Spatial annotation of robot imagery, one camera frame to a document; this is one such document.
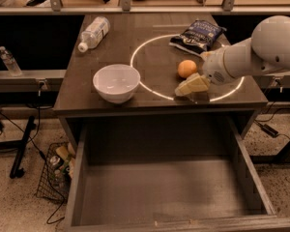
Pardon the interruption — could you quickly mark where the orange fruit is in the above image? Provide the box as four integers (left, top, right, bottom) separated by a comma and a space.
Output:
177, 60, 197, 78

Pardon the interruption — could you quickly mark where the soda can in basket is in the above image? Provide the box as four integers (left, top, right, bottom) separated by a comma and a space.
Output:
49, 156, 62, 169

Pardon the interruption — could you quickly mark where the black stand leg left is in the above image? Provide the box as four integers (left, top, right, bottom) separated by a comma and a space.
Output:
0, 116, 36, 179

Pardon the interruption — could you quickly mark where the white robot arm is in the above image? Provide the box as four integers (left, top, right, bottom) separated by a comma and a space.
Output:
175, 15, 290, 97

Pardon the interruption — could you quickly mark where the black power adapter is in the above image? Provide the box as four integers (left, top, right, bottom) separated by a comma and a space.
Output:
261, 125, 278, 137

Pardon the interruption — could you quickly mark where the black wire basket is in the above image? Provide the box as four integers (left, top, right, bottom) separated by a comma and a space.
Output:
36, 143, 72, 203

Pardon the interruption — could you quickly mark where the dark wooden counter cabinet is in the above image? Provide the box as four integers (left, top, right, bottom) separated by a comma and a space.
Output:
54, 13, 267, 147

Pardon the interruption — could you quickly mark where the dark blue chip bag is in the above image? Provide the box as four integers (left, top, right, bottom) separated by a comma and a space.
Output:
169, 20, 226, 56

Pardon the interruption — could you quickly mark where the white ceramic bowl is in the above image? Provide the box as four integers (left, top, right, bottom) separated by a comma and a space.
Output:
93, 64, 140, 103

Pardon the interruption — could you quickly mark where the grey metal rail shelf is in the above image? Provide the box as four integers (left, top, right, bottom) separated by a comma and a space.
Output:
0, 70, 66, 93

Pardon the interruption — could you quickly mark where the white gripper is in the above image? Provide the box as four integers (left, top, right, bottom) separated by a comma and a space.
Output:
175, 47, 231, 97

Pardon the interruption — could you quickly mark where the open grey wooden drawer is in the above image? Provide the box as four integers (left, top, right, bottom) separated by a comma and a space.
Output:
65, 114, 290, 232

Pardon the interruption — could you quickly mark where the black stand leg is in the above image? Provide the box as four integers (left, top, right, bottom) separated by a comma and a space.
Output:
0, 116, 36, 179
250, 140, 290, 164

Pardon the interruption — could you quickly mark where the clear plastic water bottle lying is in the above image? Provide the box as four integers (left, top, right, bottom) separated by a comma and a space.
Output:
77, 16, 110, 52

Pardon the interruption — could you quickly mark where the black stand leg right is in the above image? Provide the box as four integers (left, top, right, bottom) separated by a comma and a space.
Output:
250, 140, 290, 164

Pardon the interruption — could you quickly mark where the small standing water bottle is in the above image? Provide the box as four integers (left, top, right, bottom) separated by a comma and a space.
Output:
0, 46, 22, 76

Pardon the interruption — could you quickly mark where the black floor cable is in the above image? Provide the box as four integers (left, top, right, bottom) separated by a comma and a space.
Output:
0, 80, 67, 225

